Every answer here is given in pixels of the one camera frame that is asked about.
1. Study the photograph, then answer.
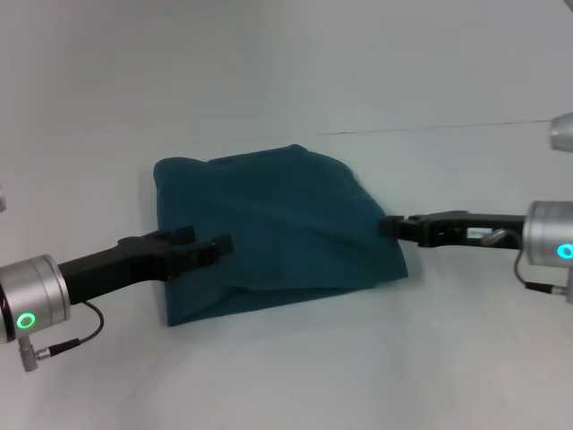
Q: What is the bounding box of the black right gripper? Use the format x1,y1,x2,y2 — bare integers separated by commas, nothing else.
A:
379,210,527,250

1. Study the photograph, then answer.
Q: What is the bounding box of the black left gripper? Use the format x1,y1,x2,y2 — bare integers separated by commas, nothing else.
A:
57,226,234,306

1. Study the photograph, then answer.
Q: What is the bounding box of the blue shirt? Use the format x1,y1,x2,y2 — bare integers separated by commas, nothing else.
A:
151,142,411,329

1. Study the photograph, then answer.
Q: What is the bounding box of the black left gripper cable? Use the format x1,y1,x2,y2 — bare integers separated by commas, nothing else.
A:
17,300,105,373

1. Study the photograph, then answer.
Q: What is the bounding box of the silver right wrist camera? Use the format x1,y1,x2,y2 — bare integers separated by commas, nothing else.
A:
549,112,573,152

